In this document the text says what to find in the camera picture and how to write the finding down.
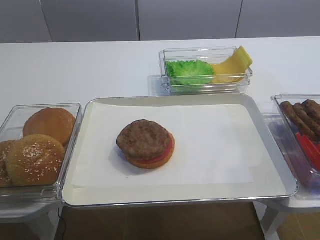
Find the green lettuce leaf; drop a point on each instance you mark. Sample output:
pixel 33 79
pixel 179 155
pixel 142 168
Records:
pixel 189 72

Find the clear lettuce cheese container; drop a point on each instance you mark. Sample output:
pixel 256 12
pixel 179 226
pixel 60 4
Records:
pixel 211 55

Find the bottom bun with red sauce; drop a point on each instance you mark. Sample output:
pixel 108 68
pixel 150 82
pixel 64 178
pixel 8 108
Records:
pixel 155 162

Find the white paper sheet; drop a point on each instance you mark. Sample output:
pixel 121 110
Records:
pixel 205 151

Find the yellow cheese slice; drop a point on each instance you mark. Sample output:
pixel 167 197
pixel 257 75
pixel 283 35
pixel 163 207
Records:
pixel 232 69

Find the plain brown bun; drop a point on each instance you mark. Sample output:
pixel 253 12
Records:
pixel 57 123

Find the white metal tray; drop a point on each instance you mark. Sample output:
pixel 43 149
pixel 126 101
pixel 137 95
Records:
pixel 272 178

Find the clear left bun container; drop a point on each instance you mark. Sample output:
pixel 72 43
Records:
pixel 12 129

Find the sesame bun front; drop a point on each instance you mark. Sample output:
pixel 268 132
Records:
pixel 35 160

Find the clear right patty container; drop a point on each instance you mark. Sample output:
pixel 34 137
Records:
pixel 285 134

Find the sesame bun left edge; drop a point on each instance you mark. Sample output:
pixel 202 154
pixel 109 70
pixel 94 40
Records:
pixel 5 147

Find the red tomato slices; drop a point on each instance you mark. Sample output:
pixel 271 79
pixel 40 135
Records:
pixel 310 149

